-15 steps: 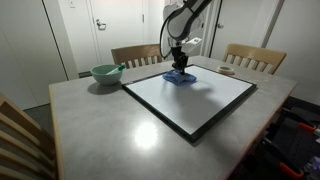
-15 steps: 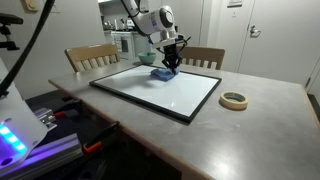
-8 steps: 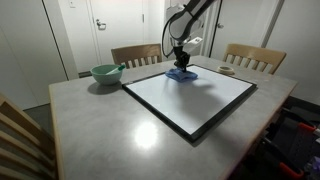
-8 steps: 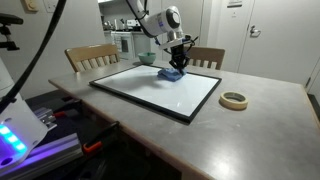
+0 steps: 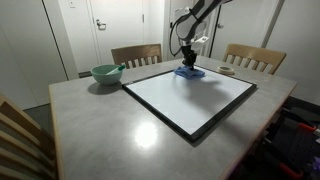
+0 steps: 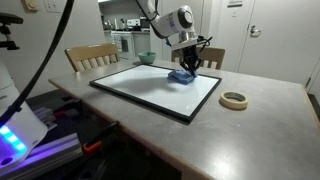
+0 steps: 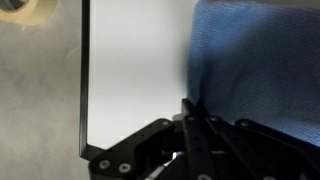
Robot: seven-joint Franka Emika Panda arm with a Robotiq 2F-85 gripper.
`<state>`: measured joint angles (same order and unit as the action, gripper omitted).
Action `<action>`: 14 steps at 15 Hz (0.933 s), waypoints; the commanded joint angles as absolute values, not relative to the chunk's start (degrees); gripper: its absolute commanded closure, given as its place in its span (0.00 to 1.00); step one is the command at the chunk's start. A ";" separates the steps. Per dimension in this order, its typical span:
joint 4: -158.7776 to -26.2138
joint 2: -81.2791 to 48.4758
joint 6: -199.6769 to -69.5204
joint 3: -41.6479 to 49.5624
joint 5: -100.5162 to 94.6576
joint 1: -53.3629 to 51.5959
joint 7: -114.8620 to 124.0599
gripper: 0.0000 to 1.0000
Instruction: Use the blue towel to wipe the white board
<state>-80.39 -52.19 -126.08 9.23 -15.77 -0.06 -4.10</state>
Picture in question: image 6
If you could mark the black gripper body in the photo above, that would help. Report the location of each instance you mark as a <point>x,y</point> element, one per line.
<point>190,59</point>

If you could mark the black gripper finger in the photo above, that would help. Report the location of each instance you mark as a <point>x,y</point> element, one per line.
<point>188,72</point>
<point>194,73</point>

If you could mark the blue microfiber towel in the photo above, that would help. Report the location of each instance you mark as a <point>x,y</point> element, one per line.
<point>180,76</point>

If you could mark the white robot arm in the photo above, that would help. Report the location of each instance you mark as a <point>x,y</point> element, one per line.
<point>177,28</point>

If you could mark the white robot base blue light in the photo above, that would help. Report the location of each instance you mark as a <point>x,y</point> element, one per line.
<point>22,132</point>

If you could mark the black framed white board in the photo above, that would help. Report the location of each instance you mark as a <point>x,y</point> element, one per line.
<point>150,87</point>

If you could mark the wooden chair near bowl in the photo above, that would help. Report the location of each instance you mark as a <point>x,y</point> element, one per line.
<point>211,57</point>

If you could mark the green ceramic bowl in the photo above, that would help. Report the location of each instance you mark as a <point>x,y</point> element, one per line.
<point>147,57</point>

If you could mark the beige masking tape roll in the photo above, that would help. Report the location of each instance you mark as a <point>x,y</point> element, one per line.
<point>233,100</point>

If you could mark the kitchen counter with appliances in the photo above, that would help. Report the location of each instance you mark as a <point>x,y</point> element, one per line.
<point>121,25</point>

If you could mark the door sign plate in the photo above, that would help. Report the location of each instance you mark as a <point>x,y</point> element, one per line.
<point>235,3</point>

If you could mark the wooden chair near tape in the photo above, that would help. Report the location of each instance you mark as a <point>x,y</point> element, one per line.
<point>85,57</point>

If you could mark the orange black clamp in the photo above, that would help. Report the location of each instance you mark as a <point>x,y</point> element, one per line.
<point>96,143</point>
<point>72,108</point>

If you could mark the silver door lever handle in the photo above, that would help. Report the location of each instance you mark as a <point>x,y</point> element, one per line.
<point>254,32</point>

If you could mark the aluminium extrusion rail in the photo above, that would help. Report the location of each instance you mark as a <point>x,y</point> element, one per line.
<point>45,158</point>

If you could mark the wall thermostat dial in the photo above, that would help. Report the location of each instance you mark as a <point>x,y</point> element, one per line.
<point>31,5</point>

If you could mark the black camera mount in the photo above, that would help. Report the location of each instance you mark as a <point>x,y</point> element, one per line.
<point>7,19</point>

